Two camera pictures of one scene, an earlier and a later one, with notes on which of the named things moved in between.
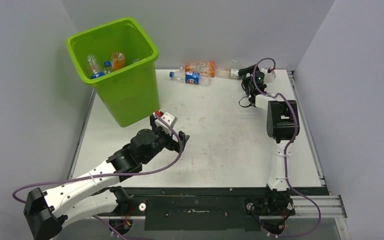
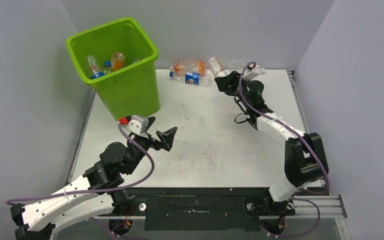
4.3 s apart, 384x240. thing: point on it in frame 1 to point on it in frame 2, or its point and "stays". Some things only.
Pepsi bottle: (107, 65) stays
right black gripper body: (246, 83) to (234, 80)
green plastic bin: (119, 58) stays
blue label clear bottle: (96, 71) stays
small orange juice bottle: (117, 60) stays
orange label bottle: (206, 68) to (178, 71)
